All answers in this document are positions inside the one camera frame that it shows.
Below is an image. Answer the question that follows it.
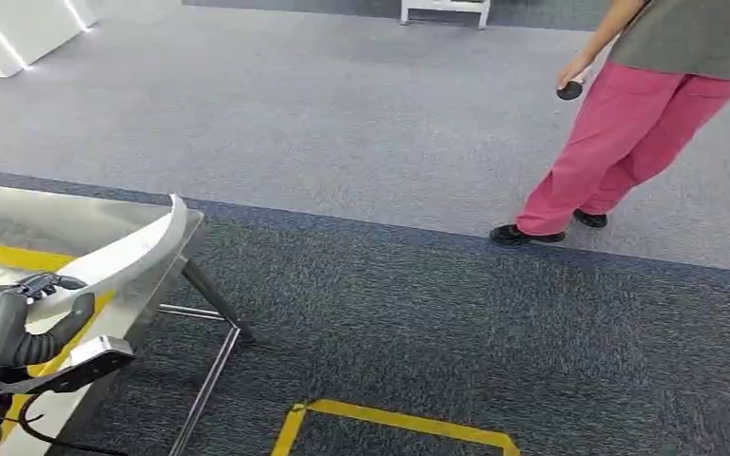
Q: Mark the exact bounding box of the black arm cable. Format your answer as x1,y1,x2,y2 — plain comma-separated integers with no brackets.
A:
17,390,128,456

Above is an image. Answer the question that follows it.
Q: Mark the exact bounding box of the white curved plastic panel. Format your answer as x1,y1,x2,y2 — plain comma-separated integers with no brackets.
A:
25,193,188,323

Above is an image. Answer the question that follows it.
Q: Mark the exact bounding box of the white counter with light strips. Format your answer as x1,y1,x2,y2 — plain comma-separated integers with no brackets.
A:
0,0,183,80

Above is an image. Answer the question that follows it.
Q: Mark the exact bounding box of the white low bench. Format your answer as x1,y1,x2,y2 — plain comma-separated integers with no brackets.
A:
399,0,492,30

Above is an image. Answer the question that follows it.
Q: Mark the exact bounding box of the black handheld controller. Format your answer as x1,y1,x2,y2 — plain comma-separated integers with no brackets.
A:
556,72,587,102

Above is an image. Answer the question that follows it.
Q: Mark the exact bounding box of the steel work bench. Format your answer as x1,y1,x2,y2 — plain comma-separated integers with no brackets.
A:
0,182,258,456

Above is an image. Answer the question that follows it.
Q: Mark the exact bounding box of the person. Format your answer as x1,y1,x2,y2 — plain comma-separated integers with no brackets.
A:
490,0,730,247

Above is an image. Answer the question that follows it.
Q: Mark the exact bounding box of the person's hand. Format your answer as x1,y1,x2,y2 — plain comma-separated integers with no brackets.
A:
555,53,595,90

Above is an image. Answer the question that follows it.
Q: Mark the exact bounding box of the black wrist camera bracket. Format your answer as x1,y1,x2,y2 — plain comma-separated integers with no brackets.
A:
0,334,137,396

